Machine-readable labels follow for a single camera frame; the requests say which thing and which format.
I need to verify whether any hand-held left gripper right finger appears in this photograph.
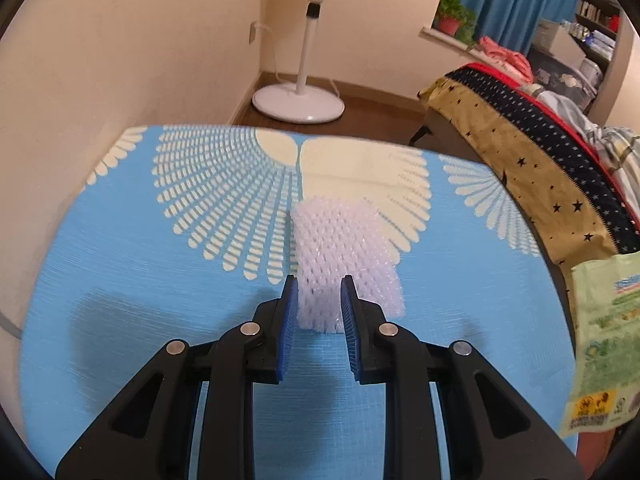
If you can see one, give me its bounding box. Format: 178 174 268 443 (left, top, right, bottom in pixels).
340 275 586 480

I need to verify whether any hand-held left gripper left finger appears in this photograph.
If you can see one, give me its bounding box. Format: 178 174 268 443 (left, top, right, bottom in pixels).
55 275 300 480

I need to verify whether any white foam fruit net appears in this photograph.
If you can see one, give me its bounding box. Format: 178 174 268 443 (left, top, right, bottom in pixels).
290 195 405 335

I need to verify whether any green and white snack packet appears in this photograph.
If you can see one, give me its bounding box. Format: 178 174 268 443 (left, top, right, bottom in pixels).
559 255 640 436

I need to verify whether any blue patterned table mat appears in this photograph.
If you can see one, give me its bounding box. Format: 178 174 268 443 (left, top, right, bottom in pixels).
20 122 578 480

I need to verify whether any white standing fan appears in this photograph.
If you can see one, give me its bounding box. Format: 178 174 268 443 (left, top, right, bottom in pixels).
251 0 346 123

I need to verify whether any star-patterned blanket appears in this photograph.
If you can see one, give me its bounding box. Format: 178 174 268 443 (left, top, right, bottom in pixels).
419 62 640 266

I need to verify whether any white window sill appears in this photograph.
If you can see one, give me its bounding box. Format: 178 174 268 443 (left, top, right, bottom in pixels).
419 26 481 54

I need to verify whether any pink cloth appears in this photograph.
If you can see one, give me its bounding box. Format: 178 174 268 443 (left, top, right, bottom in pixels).
475 35 533 81

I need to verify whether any striped grey quilt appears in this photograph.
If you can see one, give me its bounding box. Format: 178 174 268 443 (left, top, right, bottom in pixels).
520 85 640 211

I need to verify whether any potted green plant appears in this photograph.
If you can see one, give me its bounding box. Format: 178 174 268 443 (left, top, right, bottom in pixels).
434 0 478 46

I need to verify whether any white box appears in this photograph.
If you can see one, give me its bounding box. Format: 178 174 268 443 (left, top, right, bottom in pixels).
532 17 588 63

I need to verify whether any white fan power cable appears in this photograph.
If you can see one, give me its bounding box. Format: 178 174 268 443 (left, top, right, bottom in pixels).
254 22 343 98

